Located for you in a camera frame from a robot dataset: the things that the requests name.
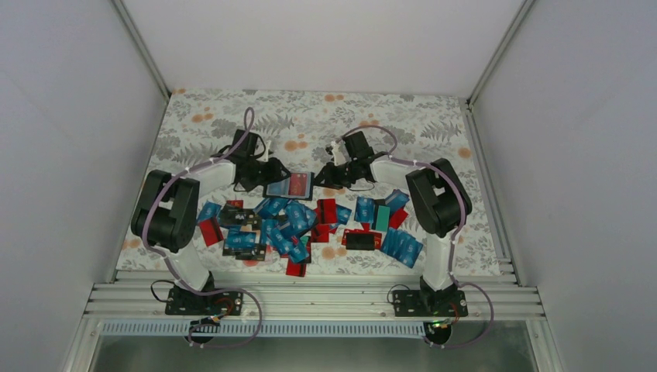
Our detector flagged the black leather card holder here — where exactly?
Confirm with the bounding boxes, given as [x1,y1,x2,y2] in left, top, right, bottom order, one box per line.
[263,172,315,201]

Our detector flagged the red VIP card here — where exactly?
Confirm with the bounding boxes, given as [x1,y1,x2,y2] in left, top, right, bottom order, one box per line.
[288,172,313,200]

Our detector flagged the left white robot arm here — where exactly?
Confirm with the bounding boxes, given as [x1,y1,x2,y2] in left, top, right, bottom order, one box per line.
[130,129,291,314]

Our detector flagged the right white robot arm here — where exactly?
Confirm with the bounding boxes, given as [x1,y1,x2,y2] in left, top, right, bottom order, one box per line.
[315,129,472,315]

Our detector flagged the blue card beside teal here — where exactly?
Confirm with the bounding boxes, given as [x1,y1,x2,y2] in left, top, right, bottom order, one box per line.
[354,196,375,224]

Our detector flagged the black VIP card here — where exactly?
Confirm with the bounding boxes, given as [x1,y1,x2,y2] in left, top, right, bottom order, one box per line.
[218,205,262,229]

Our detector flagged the blue card near teal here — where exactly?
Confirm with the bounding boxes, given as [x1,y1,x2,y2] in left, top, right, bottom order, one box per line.
[384,189,410,213]

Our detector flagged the black card on red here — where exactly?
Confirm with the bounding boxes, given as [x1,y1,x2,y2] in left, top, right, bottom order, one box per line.
[345,233,376,250]

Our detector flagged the blue VIP card lower left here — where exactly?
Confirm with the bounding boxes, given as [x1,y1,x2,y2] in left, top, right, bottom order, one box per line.
[225,230,259,250]

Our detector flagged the red card far left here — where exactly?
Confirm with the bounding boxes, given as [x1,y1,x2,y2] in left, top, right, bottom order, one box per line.
[198,217,224,247]

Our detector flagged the red card bottom centre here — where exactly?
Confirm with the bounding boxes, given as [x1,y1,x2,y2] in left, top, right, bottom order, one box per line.
[285,260,307,277]

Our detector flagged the blue VIP card stack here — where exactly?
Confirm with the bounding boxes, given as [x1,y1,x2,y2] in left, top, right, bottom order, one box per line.
[380,228,424,268]

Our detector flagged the floral table mat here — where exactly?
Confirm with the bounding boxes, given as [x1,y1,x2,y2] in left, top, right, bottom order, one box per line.
[116,88,501,278]

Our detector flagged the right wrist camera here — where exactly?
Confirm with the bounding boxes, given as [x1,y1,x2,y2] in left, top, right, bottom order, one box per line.
[325,141,346,166]

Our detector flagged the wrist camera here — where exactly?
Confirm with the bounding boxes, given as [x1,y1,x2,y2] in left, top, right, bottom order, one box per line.
[256,140,272,163]
[325,141,346,166]

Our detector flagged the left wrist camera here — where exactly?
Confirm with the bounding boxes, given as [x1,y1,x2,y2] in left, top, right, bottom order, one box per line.
[256,140,272,163]

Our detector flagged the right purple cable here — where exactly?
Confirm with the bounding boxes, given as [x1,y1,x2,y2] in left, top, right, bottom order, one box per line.
[341,124,495,309]

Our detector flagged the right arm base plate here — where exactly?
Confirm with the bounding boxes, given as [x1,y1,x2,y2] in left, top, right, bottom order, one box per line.
[390,289,469,318]

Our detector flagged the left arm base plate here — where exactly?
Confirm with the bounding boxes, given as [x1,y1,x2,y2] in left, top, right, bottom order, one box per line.
[164,287,243,316]

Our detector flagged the aluminium rail frame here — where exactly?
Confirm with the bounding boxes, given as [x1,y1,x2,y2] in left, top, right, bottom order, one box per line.
[84,270,545,321]

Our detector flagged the grey perforated cable duct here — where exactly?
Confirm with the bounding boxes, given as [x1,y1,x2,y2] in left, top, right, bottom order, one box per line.
[99,319,425,339]

